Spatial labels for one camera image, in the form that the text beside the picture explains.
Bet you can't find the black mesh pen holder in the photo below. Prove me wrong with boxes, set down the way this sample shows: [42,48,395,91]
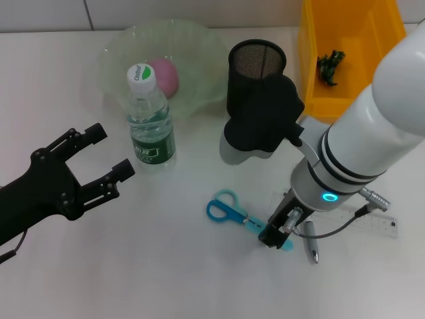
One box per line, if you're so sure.
[226,39,287,117]

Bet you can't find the yellow plastic bin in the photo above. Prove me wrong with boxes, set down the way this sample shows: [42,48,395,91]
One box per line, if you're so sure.
[297,0,408,119]

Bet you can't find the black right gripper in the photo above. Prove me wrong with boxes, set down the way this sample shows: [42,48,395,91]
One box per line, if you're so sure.
[258,189,316,250]

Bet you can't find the clear water bottle green label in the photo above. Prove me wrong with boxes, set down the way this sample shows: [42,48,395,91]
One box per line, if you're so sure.
[126,62,177,165]

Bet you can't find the blue scissors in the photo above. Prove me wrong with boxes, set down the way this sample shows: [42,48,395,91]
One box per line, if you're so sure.
[206,188,295,252]

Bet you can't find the green plastic wrapper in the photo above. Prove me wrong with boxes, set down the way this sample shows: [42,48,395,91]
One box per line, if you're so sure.
[315,49,346,86]

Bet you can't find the clear plastic ruler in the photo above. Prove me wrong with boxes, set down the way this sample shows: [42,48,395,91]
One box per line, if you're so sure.
[272,191,398,237]

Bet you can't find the pink peach toy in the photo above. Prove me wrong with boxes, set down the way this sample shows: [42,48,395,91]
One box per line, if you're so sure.
[151,56,180,99]

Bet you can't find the right wrist camera housing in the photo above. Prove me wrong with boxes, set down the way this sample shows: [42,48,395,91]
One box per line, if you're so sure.
[218,74,305,165]

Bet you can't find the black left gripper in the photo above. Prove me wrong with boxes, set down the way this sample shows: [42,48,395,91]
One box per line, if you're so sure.
[0,122,136,247]

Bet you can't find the silver ballpoint pen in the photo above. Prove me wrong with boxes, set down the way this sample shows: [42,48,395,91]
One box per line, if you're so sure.
[303,219,319,265]

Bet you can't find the green glass fruit bowl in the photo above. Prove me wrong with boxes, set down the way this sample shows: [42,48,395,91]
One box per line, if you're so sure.
[99,19,230,122]

